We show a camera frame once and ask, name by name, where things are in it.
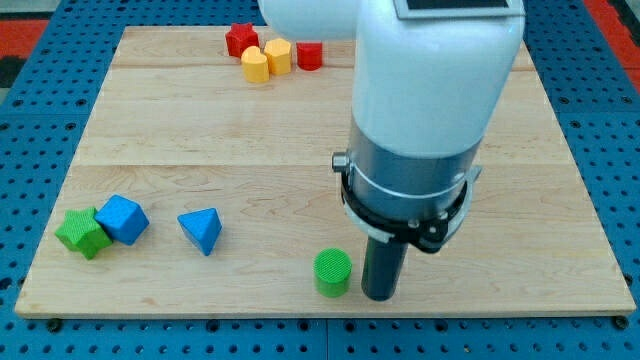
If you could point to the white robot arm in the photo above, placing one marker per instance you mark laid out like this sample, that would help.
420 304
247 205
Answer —
427 78

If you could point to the green cylinder block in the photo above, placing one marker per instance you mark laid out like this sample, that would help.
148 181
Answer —
332 272

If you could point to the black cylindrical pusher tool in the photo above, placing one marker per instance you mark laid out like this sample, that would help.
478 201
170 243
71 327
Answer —
382 267

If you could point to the wooden board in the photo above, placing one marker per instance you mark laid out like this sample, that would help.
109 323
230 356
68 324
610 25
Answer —
177 129

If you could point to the red cylinder block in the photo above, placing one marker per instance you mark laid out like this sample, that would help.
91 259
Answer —
309 55

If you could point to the blue triangle block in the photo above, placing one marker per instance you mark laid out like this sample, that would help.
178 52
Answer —
202 228

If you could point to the yellow heart block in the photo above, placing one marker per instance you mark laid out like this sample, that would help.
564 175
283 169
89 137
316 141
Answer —
255 65

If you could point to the yellow hexagon block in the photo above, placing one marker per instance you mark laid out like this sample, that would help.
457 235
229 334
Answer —
279 56

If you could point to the red star block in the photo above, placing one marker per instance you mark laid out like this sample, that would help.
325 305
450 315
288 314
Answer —
239 37

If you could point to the blue cube block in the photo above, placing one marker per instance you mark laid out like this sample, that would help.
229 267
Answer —
122 219

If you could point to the green star block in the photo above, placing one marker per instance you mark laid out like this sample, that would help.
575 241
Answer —
80 232

